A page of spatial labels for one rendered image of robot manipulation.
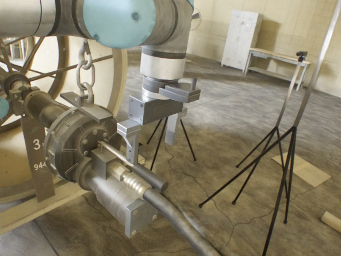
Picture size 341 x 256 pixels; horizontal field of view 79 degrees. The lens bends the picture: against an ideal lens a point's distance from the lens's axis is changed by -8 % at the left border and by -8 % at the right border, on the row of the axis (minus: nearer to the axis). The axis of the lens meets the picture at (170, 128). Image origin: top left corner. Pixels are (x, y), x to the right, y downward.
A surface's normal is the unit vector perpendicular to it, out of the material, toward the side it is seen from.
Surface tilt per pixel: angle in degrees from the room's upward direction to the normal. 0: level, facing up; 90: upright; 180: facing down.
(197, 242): 42
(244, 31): 90
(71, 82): 69
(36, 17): 105
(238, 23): 90
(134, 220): 90
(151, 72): 90
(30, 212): 0
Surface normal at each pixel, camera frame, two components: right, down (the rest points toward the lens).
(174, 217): -0.15, -0.41
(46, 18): 0.83, 0.52
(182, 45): 0.67, 0.41
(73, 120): -0.16, -0.69
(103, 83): -0.60, 0.07
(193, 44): -0.65, 0.27
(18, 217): 0.13, -0.88
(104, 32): -0.36, 0.38
